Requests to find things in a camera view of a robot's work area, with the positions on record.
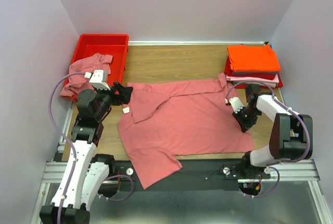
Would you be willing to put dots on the red plastic bin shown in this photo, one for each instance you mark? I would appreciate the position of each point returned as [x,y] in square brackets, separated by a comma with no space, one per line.
[106,44]

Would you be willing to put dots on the orange folded t-shirt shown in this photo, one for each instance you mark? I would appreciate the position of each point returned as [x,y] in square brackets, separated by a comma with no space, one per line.
[253,58]

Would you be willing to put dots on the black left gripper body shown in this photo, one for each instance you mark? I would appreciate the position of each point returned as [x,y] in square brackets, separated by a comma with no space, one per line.
[117,94]

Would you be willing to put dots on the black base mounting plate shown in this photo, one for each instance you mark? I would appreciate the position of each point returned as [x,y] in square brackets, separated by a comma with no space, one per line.
[199,175]

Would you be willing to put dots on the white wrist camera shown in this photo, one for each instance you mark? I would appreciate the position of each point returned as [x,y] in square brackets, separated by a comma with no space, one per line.
[98,79]
[235,103]

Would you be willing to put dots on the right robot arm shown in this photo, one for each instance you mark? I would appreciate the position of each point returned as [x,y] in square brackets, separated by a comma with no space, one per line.
[291,136]

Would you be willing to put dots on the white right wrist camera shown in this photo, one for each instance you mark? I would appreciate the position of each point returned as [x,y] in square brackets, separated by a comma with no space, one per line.
[235,103]

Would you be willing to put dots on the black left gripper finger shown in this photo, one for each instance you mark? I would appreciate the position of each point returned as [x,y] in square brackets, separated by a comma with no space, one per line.
[124,98]
[123,90]

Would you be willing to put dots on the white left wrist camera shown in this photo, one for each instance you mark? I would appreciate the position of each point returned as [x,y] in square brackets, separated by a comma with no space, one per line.
[98,79]

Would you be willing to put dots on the crumpled pink t-shirt in bin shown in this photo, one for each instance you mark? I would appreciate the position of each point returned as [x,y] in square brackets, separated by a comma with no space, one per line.
[77,83]

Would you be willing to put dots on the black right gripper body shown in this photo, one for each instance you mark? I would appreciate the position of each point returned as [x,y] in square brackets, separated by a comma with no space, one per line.
[244,121]

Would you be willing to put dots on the salmon pink t-shirt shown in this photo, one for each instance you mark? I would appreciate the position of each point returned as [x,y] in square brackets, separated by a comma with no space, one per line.
[164,120]

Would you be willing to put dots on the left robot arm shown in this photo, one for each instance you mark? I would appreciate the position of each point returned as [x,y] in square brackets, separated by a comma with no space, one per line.
[86,171]

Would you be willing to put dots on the light pink folded t-shirt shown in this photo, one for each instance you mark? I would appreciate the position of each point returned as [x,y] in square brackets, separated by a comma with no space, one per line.
[246,80]

